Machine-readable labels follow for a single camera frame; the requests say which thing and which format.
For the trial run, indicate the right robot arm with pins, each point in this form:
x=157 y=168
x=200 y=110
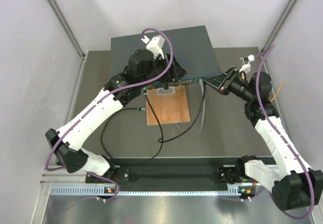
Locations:
x=294 y=184

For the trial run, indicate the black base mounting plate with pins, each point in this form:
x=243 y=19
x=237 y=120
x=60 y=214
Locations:
x=214 y=169

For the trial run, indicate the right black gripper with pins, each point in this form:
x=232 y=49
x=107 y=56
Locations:
x=216 y=81

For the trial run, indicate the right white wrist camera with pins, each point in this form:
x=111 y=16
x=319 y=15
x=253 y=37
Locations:
x=246 y=63

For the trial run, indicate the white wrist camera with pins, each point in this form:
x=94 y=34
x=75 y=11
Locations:
x=246 y=63
x=154 y=45

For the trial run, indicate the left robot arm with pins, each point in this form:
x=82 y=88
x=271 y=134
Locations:
x=145 y=67

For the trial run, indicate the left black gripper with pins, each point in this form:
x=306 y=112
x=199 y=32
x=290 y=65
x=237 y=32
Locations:
x=174 y=74

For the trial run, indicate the small clear plastic piece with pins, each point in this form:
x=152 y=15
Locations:
x=168 y=91

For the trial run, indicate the wooden board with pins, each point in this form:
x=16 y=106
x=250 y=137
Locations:
x=167 y=109

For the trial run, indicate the dark grey network switch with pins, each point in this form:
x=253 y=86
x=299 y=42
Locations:
x=192 y=50

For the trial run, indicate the grey slotted cable duct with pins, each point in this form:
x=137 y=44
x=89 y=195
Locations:
x=110 y=190

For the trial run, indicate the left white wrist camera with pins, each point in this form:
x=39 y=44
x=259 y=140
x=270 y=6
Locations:
x=154 y=45

